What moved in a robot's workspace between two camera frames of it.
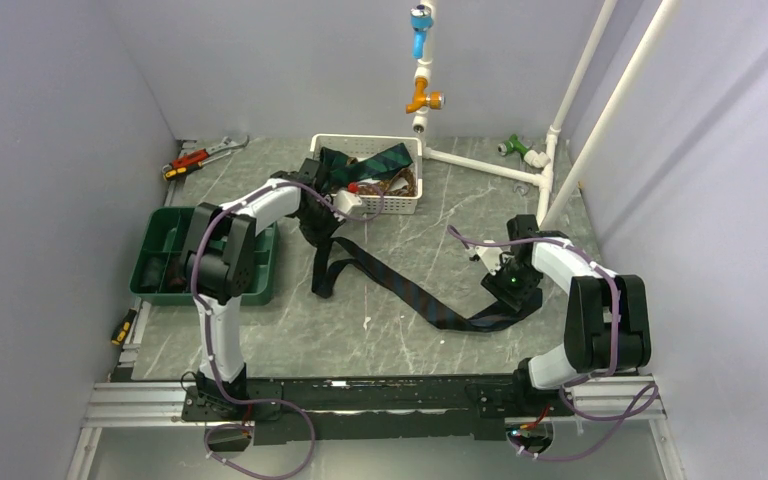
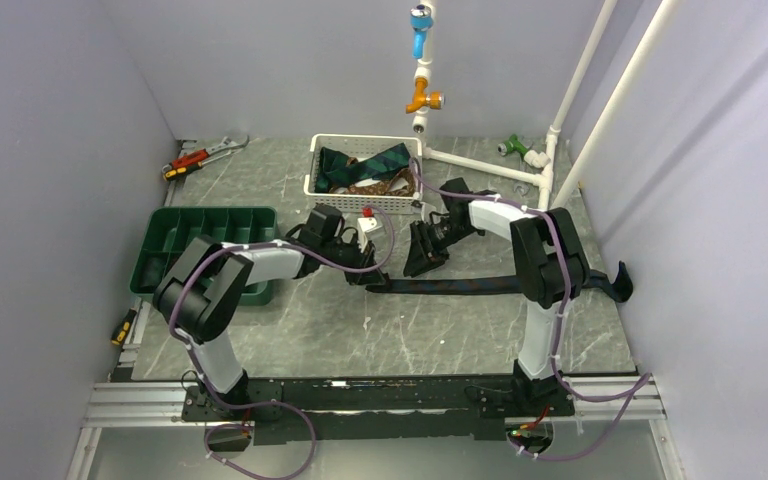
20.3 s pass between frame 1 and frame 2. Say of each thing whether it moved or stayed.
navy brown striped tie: moved
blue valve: stayed
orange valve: stayed
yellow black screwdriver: stayed
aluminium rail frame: stayed
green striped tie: stayed
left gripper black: moved
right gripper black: moved
